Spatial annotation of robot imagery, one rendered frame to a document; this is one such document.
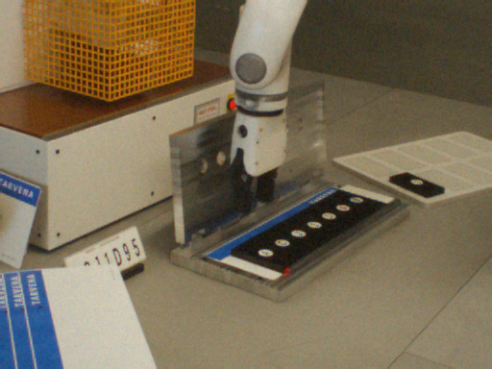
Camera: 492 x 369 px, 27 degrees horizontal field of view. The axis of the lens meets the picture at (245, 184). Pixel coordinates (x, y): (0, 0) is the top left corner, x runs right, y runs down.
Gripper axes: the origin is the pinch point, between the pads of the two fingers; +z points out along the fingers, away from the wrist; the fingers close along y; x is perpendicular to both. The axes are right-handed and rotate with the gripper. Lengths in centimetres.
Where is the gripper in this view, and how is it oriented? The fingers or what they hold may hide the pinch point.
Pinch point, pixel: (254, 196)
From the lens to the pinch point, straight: 168.4
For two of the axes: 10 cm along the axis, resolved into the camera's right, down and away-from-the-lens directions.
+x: -8.3, -2.5, 5.0
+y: 5.6, -2.7, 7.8
